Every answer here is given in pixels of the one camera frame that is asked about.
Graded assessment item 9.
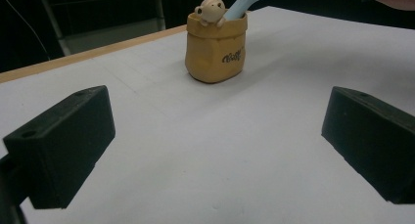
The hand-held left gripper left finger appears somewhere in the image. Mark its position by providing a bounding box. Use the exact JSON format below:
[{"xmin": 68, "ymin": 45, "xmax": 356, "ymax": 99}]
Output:
[{"xmin": 2, "ymin": 84, "xmax": 116, "ymax": 210}]

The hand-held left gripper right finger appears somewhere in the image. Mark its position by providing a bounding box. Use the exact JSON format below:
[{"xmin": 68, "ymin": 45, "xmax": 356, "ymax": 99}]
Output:
[{"xmin": 320, "ymin": 85, "xmax": 415, "ymax": 205}]

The light blue hairbrush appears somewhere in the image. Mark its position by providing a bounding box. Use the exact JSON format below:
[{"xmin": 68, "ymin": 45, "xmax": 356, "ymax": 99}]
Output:
[{"xmin": 222, "ymin": 0, "xmax": 285, "ymax": 22}]

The tan bear holder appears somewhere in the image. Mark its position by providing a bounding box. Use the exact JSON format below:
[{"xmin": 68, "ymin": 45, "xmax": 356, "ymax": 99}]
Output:
[{"xmin": 184, "ymin": 0, "xmax": 249, "ymax": 85}]

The thin pale cable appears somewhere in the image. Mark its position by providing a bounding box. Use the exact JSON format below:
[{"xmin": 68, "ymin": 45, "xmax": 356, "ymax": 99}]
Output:
[{"xmin": 2, "ymin": 0, "xmax": 51, "ymax": 61}]

